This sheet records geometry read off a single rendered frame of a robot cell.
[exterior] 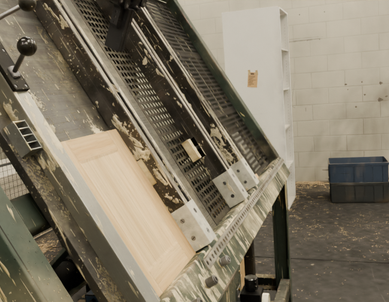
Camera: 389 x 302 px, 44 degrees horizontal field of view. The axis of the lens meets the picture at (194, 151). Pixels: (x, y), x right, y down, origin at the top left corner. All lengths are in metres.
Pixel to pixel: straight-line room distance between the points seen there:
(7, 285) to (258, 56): 4.33
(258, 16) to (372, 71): 1.87
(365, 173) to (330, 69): 1.56
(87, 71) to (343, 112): 5.12
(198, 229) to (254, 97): 3.72
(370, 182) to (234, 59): 1.90
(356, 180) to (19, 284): 4.73
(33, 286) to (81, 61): 0.75
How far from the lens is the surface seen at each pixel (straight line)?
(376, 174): 5.34
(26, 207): 1.02
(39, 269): 0.83
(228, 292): 1.35
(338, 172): 5.31
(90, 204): 1.03
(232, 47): 5.02
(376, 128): 6.30
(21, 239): 0.84
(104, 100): 1.37
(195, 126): 1.79
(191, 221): 1.33
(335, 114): 6.29
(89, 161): 1.17
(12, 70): 1.09
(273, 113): 4.94
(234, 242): 1.54
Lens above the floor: 1.34
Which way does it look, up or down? 8 degrees down
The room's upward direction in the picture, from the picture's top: 4 degrees counter-clockwise
